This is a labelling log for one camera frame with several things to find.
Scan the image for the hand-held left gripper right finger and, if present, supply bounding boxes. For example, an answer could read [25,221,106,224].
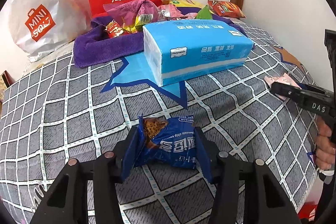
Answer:
[194,126,301,224]

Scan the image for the yellow snack packet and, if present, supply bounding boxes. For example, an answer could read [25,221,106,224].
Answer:
[122,17,143,34]

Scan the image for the patterned book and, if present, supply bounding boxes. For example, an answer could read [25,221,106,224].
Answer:
[0,70,13,88]

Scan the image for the magenta snack packet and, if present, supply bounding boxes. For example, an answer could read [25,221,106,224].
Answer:
[103,0,158,28]

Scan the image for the blue tissue pack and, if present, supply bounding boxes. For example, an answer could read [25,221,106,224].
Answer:
[142,19,254,87]

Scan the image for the person's right hand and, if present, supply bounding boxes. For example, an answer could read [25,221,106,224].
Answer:
[315,119,336,170]

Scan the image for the orange chip bag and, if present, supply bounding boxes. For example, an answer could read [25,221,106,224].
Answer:
[207,0,246,18]

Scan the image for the purple towel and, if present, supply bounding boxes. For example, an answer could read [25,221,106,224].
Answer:
[73,13,242,68]

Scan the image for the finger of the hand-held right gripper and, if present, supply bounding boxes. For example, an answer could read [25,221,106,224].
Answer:
[270,81,309,107]
[299,83,335,97]

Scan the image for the green snack packet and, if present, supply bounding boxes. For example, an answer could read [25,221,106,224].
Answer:
[196,7,214,20]

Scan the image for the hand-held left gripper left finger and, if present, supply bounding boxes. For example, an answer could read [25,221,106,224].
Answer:
[30,126,143,224]

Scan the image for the crumpled pink snack packet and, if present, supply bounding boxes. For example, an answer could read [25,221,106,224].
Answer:
[157,5,184,21]

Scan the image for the blue cookie packet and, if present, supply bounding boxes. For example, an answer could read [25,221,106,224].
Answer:
[134,115,201,170]

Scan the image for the pale pink small packet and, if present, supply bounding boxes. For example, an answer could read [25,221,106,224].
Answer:
[264,74,302,90]

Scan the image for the yellow chip bag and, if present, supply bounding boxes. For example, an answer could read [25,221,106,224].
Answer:
[162,0,208,9]

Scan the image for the red snack packet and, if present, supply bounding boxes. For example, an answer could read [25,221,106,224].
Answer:
[105,20,126,39]

